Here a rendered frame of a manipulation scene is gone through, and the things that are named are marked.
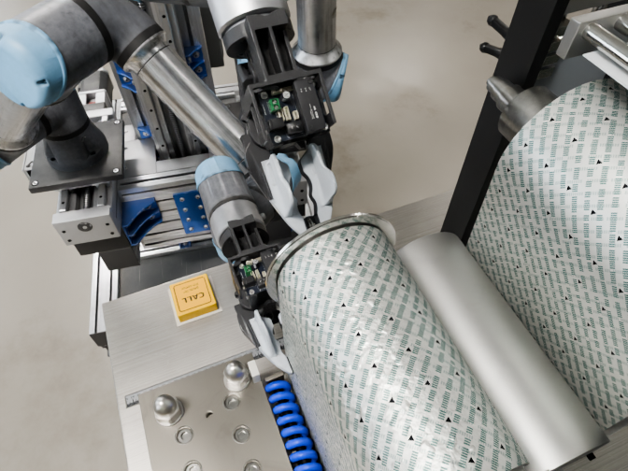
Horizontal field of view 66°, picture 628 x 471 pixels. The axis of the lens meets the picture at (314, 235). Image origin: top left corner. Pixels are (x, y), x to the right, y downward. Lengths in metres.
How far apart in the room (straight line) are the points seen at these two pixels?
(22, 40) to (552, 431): 0.78
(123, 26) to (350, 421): 0.68
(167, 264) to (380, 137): 1.30
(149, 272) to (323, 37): 1.09
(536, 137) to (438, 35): 2.98
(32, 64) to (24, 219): 1.77
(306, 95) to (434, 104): 2.40
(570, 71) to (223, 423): 0.61
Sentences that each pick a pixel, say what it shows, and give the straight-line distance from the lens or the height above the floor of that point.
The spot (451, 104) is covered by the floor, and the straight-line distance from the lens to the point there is 2.87.
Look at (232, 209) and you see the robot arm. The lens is 0.70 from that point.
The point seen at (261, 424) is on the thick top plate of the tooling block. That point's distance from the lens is 0.67.
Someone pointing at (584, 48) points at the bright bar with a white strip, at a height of 1.43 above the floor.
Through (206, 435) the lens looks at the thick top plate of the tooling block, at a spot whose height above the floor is 1.03.
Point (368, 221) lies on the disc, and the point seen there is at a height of 1.31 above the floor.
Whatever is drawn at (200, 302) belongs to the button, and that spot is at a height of 0.92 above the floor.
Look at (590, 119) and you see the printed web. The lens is 0.49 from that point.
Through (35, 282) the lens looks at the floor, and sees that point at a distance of 2.27.
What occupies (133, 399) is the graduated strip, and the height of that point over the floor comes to 0.90.
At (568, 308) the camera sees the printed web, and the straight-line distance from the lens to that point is 0.51.
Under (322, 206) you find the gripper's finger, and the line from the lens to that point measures 0.51.
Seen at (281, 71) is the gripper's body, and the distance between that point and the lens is 0.46.
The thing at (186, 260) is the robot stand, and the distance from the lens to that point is 1.84.
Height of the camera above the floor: 1.67
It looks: 52 degrees down
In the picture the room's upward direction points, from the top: straight up
